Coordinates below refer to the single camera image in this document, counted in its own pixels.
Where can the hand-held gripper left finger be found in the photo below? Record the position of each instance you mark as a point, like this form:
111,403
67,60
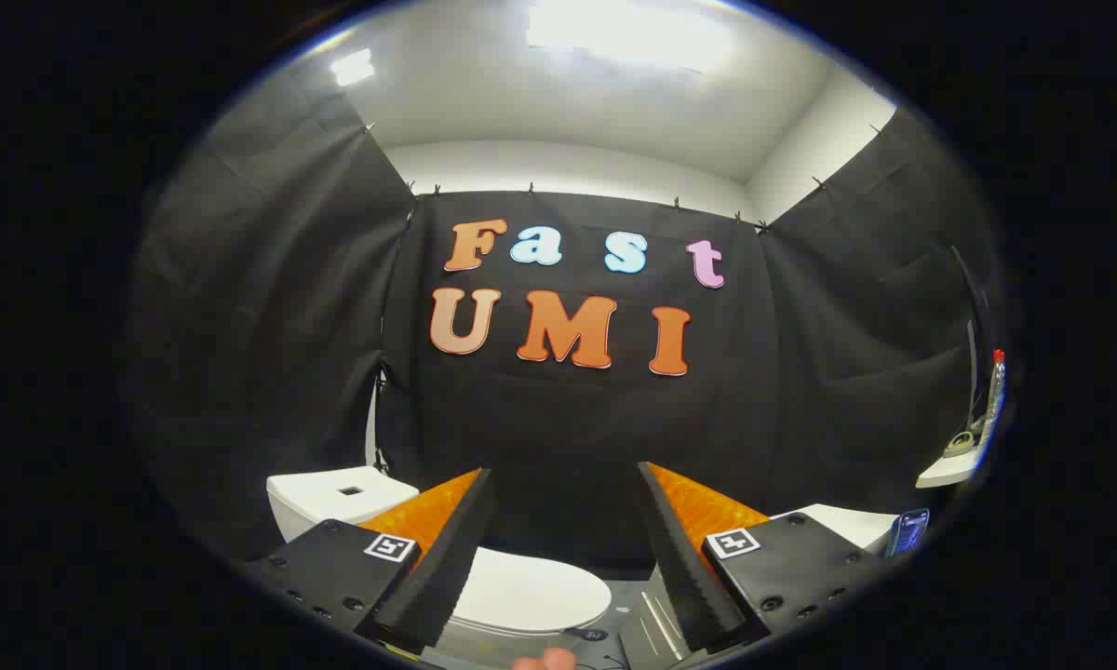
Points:
447,568

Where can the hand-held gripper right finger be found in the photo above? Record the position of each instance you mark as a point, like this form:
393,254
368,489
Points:
684,568

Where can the white toilet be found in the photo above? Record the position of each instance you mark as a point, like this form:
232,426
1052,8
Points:
321,498

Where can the thin black stand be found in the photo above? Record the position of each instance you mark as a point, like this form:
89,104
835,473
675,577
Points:
379,419

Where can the white table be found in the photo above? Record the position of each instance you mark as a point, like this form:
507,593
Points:
852,523

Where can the black backdrop cloth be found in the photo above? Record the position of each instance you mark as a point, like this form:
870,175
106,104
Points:
568,428

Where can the blue phone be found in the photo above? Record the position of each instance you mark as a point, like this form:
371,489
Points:
909,530

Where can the tape roll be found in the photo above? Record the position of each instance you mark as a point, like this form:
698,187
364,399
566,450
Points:
961,443

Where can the clear bottle red cap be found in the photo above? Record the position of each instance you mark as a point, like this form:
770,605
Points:
994,400

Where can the small ceiling light panel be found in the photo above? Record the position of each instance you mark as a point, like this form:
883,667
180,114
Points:
352,67

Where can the large ceiling light panel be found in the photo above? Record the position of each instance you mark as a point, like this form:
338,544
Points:
628,33

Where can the white wall shelf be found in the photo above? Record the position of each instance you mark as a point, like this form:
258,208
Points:
945,470

